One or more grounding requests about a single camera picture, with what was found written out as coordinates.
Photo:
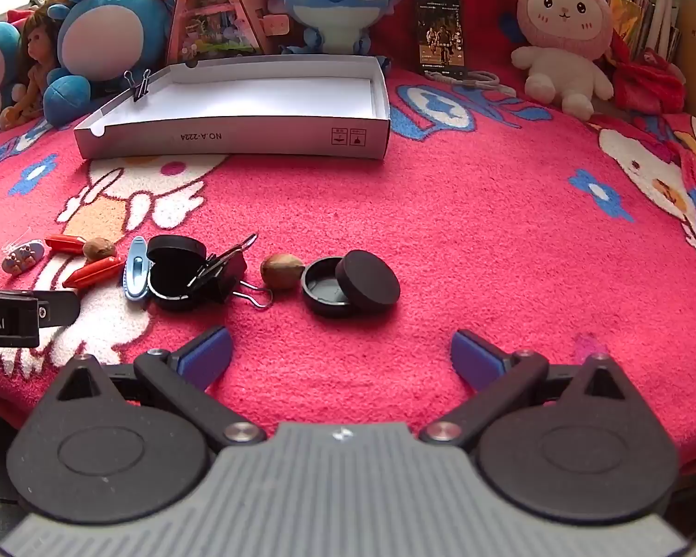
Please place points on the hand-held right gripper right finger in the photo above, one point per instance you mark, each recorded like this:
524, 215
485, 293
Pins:
475, 360

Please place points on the pink bunny plush toy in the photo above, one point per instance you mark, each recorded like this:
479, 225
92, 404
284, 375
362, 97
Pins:
562, 17

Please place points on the white cardboard box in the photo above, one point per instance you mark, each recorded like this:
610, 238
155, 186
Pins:
267, 98

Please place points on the triangular pink dollhouse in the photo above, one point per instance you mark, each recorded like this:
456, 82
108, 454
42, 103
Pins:
214, 17

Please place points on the black round hinged case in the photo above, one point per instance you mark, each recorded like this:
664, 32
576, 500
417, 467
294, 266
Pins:
174, 246

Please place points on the blue mouse plush toy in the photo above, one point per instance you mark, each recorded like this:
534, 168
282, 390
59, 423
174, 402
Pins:
110, 29

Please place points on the red cloth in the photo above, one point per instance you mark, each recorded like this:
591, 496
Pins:
649, 81

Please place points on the brown nut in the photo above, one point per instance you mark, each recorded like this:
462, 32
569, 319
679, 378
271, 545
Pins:
279, 271
98, 249

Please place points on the brown-haired doll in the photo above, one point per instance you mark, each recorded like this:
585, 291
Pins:
38, 64

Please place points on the blue alien plush toy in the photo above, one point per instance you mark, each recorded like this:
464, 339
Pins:
336, 6

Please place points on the black round cap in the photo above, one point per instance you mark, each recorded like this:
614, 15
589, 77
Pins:
322, 290

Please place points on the small black binder clip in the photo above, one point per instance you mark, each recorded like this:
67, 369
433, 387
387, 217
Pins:
140, 90

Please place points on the small pink box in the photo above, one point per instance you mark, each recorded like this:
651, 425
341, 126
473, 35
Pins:
277, 24

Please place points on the black round disc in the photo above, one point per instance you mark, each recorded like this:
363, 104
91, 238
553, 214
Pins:
368, 284

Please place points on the light blue plastic clip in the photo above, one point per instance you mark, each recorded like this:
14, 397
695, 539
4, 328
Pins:
136, 272

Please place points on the black smartphone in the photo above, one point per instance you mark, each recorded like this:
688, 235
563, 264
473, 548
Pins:
441, 35

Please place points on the row of books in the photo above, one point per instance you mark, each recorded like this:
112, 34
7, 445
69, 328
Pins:
632, 17

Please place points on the small cartoon figure charm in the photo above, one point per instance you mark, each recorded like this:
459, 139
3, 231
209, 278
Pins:
22, 255

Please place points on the large black binder clip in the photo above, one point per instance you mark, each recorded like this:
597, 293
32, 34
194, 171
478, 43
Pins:
223, 284

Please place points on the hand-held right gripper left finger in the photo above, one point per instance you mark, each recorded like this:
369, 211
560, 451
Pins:
206, 357

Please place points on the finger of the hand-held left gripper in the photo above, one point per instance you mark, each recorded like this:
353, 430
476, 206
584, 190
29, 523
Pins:
61, 307

